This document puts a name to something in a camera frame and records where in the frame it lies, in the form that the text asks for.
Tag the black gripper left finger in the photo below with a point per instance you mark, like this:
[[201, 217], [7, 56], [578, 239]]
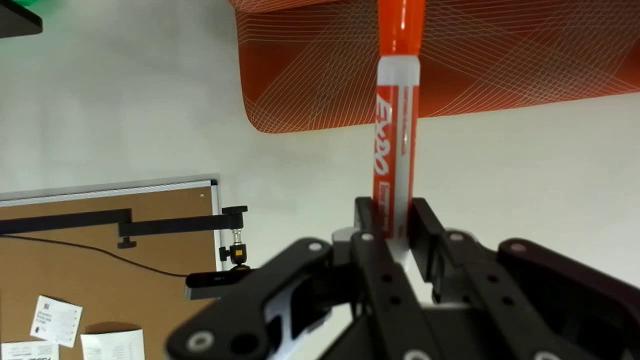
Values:
[[372, 281]]

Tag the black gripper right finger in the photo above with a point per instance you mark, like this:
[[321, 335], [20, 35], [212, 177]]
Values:
[[480, 281]]

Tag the white paper note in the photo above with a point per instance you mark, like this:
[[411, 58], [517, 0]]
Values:
[[56, 321], [27, 350], [113, 344]]

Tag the black mounted camera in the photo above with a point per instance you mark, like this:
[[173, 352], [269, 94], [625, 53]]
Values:
[[212, 281]]

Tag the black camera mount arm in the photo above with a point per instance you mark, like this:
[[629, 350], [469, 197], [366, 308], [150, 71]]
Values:
[[167, 222]]

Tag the black flat screen edge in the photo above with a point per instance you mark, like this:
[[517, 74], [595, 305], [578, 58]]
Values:
[[17, 16]]

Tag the orange Expo marker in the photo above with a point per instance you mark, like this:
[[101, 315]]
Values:
[[397, 132]]

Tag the cork bulletin board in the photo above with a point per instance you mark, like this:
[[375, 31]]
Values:
[[80, 286]]

